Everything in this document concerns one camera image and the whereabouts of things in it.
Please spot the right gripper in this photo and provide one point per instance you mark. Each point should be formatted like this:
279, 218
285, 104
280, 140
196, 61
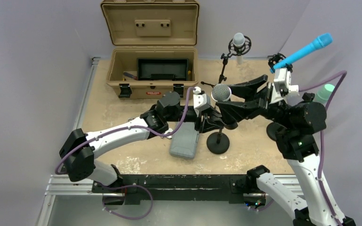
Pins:
241, 109

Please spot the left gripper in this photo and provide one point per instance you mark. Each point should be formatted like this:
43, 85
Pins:
207, 124

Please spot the black microphone silver grille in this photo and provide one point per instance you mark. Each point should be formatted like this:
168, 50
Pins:
222, 93

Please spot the black round-base clip stand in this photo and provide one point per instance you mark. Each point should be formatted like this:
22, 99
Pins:
218, 142

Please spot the white microphone grey grille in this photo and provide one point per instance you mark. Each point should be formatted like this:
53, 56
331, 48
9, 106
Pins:
238, 43

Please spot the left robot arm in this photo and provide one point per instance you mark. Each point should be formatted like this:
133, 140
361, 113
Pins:
80, 151

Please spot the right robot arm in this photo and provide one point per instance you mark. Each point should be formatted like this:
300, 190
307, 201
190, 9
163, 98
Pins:
295, 141

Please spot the black stand holding green microphone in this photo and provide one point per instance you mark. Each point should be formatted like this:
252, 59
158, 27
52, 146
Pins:
273, 127

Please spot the mint green microphone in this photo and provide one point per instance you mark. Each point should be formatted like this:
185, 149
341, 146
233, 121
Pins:
323, 94

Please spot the blue microphone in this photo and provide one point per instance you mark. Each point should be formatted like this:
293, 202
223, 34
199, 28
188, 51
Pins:
318, 43

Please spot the grey plastic case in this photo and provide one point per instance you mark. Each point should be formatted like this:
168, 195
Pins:
184, 141

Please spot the black tray in toolbox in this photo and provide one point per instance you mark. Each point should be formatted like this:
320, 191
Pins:
167, 69

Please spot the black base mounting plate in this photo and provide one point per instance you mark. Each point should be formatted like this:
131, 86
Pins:
134, 188

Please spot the tan open toolbox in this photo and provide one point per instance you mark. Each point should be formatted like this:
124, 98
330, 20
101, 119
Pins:
150, 29

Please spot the screwdriver in toolbox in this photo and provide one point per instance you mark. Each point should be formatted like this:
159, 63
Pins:
130, 76

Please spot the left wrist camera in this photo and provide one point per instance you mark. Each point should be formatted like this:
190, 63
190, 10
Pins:
201, 101

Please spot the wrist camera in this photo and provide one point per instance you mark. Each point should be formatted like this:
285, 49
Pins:
282, 87
201, 101

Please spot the red handled adjustable wrench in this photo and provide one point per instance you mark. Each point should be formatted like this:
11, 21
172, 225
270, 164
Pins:
169, 131

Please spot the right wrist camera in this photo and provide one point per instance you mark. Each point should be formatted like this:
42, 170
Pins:
282, 87

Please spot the black tripod shock-mount stand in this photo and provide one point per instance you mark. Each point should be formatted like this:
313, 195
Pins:
225, 57

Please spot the aluminium table frame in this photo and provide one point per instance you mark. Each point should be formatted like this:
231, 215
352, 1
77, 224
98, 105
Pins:
75, 205

